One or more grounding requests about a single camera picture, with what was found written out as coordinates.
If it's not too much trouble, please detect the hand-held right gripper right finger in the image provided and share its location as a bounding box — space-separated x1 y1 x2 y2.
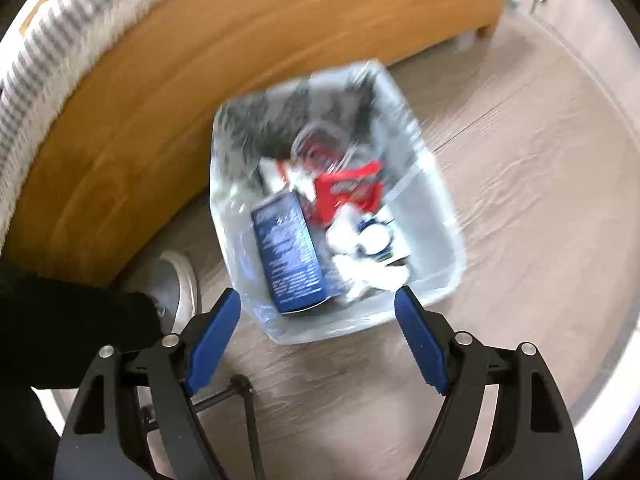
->
394 285 583 480

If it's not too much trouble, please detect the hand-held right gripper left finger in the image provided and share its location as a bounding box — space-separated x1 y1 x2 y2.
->
54 287 242 480

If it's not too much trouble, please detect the grey plastic bin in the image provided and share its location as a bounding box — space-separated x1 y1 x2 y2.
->
209 59 468 346

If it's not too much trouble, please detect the white and blue carton box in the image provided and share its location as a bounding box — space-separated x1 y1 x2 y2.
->
251 192 337 317

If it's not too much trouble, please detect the white tissue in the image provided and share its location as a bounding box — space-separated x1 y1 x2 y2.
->
325 207 412 303

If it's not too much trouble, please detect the clear plastic bin liner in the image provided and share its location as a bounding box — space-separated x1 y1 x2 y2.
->
210 59 442 342

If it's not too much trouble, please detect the red snack packet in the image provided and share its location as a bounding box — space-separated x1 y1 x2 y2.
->
292 125 351 171
299 160 387 227

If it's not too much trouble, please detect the grey shoe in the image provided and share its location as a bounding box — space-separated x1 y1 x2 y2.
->
122 250 200 336

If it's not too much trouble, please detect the round white blue lid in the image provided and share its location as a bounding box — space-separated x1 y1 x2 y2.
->
359 221 396 257

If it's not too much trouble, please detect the person's right leg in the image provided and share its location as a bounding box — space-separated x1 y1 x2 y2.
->
0 257 166 480

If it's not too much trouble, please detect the wooden bed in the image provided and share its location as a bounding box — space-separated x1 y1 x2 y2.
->
0 0 516 286

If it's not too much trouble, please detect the brown checkered cloth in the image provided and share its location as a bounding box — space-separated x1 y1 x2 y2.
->
0 0 221 241

